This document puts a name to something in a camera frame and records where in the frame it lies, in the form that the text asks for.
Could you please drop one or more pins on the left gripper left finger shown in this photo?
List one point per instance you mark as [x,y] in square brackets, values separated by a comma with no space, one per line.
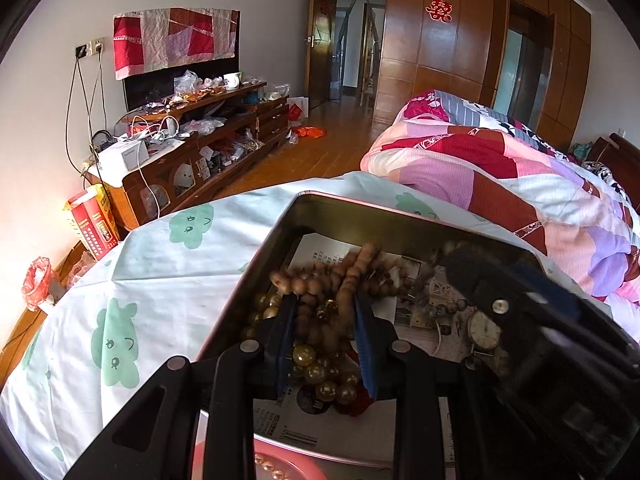
[255,369]

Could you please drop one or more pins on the red plastic bag bin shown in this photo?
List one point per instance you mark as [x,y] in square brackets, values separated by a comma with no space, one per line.
[35,288]

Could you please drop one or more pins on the gold face wristwatch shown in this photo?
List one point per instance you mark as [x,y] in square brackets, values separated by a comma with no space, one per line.
[485,337]

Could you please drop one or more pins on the black television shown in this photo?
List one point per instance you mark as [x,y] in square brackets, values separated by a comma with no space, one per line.
[145,88]

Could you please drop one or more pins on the pink plastic bangle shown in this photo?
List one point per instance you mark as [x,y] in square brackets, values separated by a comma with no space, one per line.
[273,462]

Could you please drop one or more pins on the wooden tv cabinet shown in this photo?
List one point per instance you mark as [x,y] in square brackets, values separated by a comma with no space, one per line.
[196,148]

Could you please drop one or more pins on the red yellow carton box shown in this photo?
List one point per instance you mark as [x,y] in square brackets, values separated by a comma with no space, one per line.
[89,212]

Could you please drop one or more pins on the wall power socket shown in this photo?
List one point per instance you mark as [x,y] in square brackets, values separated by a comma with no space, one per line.
[90,48]

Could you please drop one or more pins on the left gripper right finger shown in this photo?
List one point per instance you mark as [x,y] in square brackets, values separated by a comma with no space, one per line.
[394,369]

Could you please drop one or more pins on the pink patchwork quilt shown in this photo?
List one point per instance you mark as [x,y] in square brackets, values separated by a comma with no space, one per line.
[479,160]

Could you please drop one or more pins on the wooden wardrobe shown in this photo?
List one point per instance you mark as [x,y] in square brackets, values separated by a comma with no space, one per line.
[464,57]

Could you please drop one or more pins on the pink Genji tin box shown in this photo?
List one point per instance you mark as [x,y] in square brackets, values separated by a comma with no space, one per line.
[324,251]

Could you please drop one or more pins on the red double happiness sticker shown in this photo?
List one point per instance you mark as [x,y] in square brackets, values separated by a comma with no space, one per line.
[439,11]

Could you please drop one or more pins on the wooden bed headboard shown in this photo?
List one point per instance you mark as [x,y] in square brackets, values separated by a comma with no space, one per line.
[623,159]

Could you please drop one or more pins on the red patchwork tv cover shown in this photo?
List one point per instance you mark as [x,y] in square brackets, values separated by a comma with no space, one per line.
[151,40]

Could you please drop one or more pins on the wooden door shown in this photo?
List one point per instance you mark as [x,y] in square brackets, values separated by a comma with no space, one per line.
[319,50]

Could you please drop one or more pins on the orange cloth on floor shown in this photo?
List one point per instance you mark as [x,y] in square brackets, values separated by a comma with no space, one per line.
[309,132]

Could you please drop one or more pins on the white appliance box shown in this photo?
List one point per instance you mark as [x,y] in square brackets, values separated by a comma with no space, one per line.
[123,156]

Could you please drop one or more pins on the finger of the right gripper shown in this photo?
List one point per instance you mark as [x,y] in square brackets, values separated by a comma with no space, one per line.
[529,307]

